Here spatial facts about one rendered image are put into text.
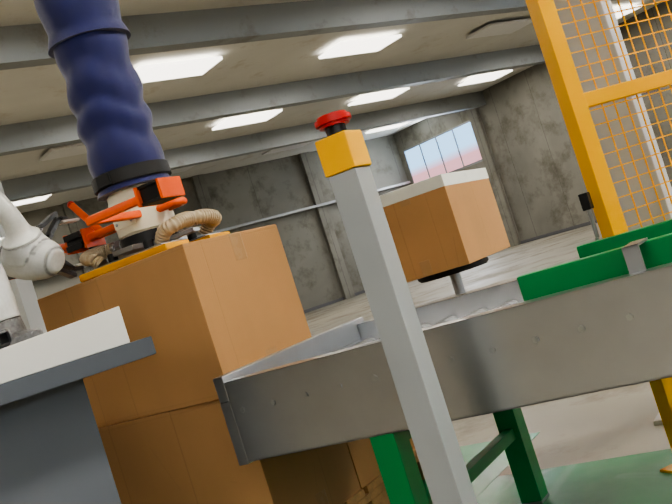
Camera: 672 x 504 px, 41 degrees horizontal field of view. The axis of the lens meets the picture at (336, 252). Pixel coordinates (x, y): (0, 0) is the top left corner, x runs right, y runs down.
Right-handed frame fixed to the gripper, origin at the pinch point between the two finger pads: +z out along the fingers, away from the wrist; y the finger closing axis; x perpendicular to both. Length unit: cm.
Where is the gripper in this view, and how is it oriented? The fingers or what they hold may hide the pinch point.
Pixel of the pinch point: (80, 242)
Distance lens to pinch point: 284.4
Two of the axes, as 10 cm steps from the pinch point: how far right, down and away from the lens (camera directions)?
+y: 3.0, 9.5, -0.2
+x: 8.2, -2.7, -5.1
